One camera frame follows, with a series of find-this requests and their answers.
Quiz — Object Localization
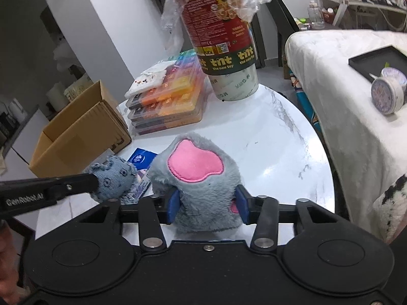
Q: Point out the white dotted paper packet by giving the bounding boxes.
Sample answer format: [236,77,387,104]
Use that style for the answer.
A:
[124,63,168,99]

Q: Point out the black tray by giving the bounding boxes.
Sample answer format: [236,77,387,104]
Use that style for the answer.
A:
[348,45,407,85]

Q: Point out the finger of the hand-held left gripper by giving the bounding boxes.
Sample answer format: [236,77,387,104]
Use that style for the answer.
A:
[0,172,100,201]

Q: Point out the red cylindrical toy bin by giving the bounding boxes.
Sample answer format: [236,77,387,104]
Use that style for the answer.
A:
[181,0,259,102]

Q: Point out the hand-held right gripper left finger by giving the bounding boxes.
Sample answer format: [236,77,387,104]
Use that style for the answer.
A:
[63,188,183,252]

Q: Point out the bed with white blanket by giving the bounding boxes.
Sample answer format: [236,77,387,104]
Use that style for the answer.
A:
[284,30,407,246]

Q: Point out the clear plastic bin liner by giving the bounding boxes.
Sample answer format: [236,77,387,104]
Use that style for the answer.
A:
[160,0,273,55]

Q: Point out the blue tissue pack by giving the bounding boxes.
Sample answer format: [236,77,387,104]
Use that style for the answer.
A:
[126,147,158,203]

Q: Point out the white jug appliance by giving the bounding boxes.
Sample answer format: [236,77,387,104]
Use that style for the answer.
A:
[45,82,69,109]

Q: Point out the grey plush paw toy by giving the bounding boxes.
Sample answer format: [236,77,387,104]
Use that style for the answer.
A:
[148,132,244,238]

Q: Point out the person's left hand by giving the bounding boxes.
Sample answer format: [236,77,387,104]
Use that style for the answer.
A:
[0,224,20,303]

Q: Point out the yellow printed bag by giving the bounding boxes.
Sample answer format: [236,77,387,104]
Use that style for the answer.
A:
[63,72,95,103]

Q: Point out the white electric kettle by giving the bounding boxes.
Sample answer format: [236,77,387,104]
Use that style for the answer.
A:
[8,98,23,125]

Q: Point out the round floral tin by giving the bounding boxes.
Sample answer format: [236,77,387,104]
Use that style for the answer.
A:
[370,67,407,115]

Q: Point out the denim octopus plush toy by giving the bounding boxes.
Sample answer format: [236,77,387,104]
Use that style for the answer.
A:
[83,155,139,206]

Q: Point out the brown cardboard box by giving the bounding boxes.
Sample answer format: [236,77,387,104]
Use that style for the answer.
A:
[29,80,133,179]

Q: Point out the stack of colourful organizer boxes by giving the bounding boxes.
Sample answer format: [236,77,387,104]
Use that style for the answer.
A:
[125,49,208,136]

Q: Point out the colourful printed bag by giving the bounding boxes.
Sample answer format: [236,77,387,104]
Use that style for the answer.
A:
[289,69,322,131]

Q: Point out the clear water bottle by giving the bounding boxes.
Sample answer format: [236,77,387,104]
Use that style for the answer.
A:
[307,0,326,30]

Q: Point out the white black patterned rug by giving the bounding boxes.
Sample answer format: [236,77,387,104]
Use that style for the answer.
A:
[371,174,407,243]

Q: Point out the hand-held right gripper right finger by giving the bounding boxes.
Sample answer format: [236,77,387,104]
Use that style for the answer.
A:
[235,184,348,252]

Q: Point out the green lid jar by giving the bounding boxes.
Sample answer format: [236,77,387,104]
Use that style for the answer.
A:
[293,17,311,31]

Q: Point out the black chair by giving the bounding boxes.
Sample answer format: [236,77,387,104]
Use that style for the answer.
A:
[256,0,302,69]

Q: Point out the white desk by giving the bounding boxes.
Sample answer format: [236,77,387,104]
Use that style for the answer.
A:
[321,0,407,31]

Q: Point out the white kitchen cabinet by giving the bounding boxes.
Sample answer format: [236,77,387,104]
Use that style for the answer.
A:
[0,107,49,179]

